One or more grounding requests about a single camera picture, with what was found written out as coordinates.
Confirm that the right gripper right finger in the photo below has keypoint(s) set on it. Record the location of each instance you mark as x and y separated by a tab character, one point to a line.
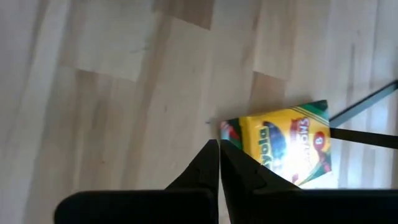
242	177

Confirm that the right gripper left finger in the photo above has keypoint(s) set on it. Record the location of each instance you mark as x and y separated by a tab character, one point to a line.
202	177

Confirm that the wooden shelf riser black legs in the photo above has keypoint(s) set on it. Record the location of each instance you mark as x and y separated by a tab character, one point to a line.
363	137

